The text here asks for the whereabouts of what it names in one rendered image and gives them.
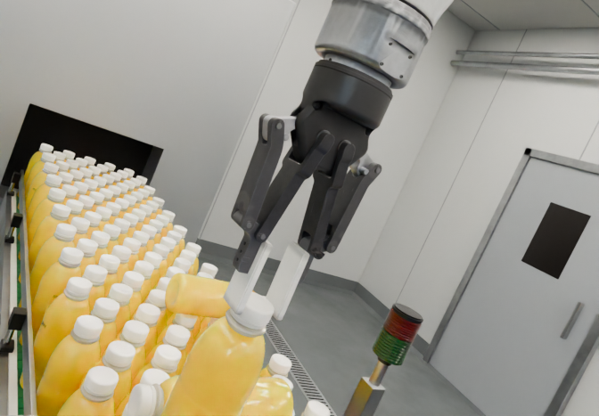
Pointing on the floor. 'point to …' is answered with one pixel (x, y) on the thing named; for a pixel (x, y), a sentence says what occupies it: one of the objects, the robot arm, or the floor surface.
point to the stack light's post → (365, 399)
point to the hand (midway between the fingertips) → (266, 277)
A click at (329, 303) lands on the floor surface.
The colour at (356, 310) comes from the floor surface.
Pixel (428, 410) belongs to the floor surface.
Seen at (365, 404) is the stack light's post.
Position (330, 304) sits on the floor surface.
